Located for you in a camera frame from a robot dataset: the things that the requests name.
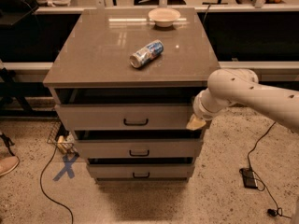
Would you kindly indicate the black power adapter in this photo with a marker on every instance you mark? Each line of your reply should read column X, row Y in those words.
column 248, row 178

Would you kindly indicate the grey drawer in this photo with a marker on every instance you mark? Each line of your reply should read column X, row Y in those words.
column 141, row 148
column 141, row 171
column 124, row 117

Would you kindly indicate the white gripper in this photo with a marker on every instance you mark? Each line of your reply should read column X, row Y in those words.
column 198, row 108

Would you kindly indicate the grey top drawer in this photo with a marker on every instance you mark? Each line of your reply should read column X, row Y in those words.
column 124, row 117

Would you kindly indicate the black office chair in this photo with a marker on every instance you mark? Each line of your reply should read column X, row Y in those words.
column 13, row 11

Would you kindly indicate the blue tape cross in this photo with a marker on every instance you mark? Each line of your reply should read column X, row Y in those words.
column 67, row 169

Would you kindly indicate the grey bottom drawer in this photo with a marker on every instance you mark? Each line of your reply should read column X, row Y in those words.
column 141, row 171

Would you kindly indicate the white bowl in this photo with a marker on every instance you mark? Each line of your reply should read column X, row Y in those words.
column 164, row 16

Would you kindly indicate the tan shoe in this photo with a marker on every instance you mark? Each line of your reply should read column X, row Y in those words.
column 8, row 164

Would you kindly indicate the grey middle drawer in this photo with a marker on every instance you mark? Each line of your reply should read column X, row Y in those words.
column 141, row 148

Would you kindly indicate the grey drawer cabinet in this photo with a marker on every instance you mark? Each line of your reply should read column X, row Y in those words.
column 93, row 68

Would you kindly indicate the blue white soda can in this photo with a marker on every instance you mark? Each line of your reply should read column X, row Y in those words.
column 147, row 54

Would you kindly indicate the black tripod leg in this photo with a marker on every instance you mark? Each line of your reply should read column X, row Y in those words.
column 8, row 143

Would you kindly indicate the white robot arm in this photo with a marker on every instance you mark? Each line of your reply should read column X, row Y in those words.
column 251, row 149

